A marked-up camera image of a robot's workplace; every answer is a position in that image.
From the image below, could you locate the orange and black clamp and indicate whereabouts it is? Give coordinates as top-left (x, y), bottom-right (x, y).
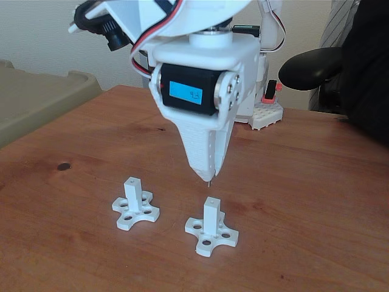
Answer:
top-left (261, 79), bottom-right (283, 105)

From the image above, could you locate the black office chair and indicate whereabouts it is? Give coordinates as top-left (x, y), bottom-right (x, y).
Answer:
top-left (278, 47), bottom-right (350, 118)

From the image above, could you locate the grey striped cloth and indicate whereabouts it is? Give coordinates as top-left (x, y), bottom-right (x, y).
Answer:
top-left (308, 0), bottom-right (362, 111)

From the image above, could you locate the beige plastic bin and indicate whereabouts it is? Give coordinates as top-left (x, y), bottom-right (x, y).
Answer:
top-left (0, 59), bottom-right (103, 148)

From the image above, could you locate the white perforated base plate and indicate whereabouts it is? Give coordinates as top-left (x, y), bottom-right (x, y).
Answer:
top-left (235, 102), bottom-right (285, 131)

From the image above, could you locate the white cross-base post stand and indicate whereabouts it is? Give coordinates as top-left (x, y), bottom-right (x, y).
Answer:
top-left (184, 196), bottom-right (240, 257)
top-left (111, 176), bottom-right (161, 231)

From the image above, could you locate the red white black servo wire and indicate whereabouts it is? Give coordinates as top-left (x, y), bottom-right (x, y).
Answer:
top-left (130, 0), bottom-right (186, 78)
top-left (261, 0), bottom-right (286, 54)

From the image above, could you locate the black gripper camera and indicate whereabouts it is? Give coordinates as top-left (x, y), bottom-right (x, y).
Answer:
top-left (103, 21), bottom-right (129, 52)

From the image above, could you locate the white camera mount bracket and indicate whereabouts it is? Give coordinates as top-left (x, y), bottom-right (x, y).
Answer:
top-left (68, 0), bottom-right (143, 45)

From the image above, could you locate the black camera cable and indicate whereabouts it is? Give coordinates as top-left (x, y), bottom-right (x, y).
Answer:
top-left (74, 4), bottom-right (107, 33)

